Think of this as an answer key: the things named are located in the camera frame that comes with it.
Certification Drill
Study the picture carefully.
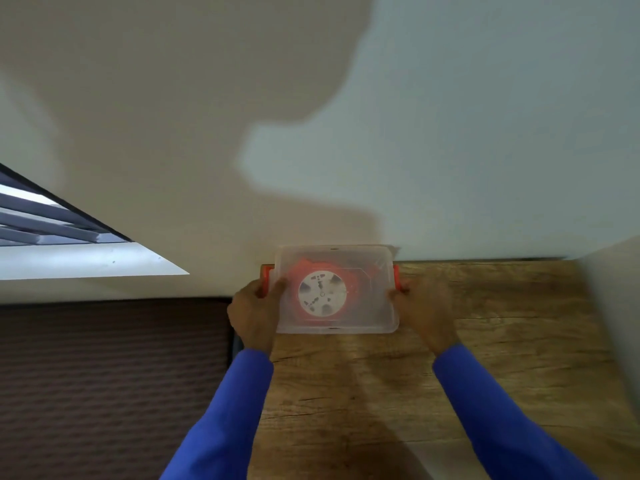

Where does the person's left hand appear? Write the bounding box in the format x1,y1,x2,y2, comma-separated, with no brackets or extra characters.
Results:
227,277,288,359

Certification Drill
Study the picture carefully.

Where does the person's right hand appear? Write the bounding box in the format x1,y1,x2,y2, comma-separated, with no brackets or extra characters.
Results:
388,278,458,357

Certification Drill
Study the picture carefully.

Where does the clear plastic box with red clips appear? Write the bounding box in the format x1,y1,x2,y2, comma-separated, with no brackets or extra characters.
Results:
260,244,401,335

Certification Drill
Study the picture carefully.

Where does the person's left forearm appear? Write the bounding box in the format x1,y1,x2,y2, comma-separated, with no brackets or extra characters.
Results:
160,348,275,480

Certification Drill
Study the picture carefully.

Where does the person's right forearm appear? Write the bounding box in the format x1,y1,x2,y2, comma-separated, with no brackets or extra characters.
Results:
432,343,601,480

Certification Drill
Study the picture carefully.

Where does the white window sill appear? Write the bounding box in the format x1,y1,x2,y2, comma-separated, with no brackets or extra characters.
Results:
0,242,190,281

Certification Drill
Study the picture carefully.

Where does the window with grey bars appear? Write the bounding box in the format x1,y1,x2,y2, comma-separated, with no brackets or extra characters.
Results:
0,163,133,248

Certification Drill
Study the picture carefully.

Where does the orange cable reel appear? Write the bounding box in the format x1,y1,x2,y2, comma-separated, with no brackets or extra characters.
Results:
285,259,382,326

